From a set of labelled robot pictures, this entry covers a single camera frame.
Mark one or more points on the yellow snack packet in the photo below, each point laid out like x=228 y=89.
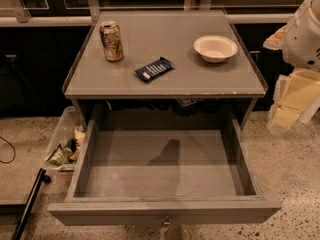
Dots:
x=76 y=143

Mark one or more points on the clear plastic bin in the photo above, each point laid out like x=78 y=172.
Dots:
x=63 y=135

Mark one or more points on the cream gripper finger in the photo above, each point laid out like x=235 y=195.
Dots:
x=296 y=98
x=275 y=41

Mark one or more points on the black bar on floor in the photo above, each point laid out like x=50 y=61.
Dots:
x=29 y=205

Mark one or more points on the open grey top drawer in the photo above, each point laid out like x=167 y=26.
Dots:
x=138 y=165

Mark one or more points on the blue rxbar blueberry wrapper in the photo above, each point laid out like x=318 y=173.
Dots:
x=154 y=69

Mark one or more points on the green snack packet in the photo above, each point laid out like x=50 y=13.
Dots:
x=61 y=155

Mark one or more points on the grey cabinet with top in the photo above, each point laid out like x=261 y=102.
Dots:
x=148 y=35

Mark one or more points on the white window frame rail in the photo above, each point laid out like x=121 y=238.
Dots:
x=80 y=12

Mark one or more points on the gold soda can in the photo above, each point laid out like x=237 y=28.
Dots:
x=111 y=41

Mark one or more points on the metal drawer knob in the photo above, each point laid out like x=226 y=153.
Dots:
x=166 y=222

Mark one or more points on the white paper bowl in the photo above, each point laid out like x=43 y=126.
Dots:
x=215 y=49

